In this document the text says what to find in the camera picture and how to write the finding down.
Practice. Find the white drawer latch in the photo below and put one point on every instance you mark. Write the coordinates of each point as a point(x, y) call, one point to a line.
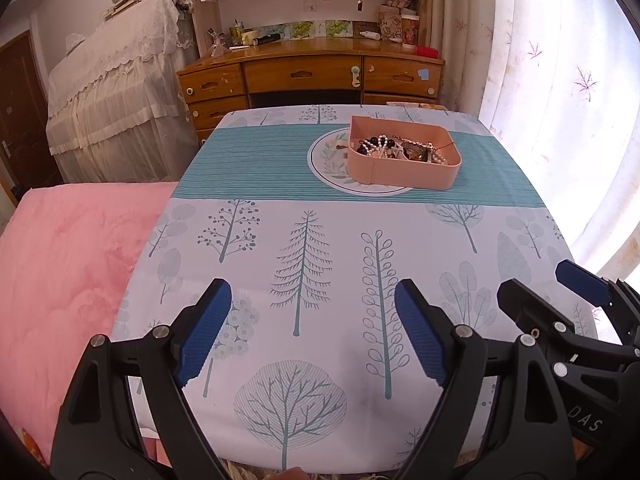
point(356, 77)

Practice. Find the white sheer leaf curtain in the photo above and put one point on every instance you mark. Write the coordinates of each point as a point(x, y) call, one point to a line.
point(550, 110)

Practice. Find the pink storage box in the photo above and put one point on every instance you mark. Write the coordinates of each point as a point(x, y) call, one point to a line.
point(400, 175)

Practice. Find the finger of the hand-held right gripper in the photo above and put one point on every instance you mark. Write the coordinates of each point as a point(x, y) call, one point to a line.
point(540, 312)
point(582, 280)

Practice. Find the brown door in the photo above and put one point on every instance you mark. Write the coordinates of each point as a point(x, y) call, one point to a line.
point(25, 110)

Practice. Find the red case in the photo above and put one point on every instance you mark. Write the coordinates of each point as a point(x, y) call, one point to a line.
point(427, 52)

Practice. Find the black flashlight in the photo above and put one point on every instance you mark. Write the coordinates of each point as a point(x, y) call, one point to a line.
point(267, 39)

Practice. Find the leaf print panel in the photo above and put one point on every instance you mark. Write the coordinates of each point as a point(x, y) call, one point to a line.
point(305, 29)

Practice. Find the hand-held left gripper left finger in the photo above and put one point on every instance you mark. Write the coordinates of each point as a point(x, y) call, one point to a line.
point(205, 330)

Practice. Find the white tube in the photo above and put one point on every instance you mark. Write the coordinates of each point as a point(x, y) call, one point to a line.
point(370, 35)

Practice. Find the cream mug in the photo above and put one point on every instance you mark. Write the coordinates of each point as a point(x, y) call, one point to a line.
point(250, 37)

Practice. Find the cream floral curtain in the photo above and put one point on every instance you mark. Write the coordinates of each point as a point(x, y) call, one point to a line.
point(460, 35)

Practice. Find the pink blanket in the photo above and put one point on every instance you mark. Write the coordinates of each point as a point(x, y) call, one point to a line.
point(65, 260)

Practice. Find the beige patterned container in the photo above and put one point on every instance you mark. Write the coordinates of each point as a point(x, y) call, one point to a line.
point(389, 22)

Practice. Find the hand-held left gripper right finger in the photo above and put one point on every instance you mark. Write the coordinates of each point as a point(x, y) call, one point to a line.
point(420, 330)

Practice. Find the wooden desk with hutch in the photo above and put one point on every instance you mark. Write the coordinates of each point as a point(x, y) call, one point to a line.
point(300, 72)

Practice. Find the red paper cup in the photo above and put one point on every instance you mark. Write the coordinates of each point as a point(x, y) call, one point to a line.
point(410, 32)

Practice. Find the tree print tablecloth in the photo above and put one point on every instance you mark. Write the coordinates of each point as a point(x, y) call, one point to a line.
point(300, 175)

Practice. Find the printed food box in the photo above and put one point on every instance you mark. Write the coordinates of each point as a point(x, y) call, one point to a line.
point(420, 105)

